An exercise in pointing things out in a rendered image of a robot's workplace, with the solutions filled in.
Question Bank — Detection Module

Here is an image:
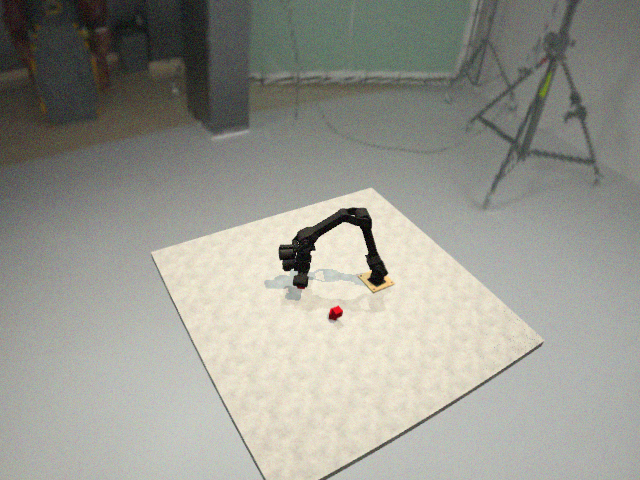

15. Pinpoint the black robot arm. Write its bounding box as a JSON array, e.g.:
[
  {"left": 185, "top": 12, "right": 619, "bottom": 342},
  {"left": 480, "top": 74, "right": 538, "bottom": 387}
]
[{"left": 279, "top": 207, "right": 389, "bottom": 287}]

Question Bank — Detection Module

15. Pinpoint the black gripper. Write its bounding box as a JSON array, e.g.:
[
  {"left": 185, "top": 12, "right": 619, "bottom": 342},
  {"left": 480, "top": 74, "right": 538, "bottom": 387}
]
[{"left": 293, "top": 255, "right": 312, "bottom": 287}]

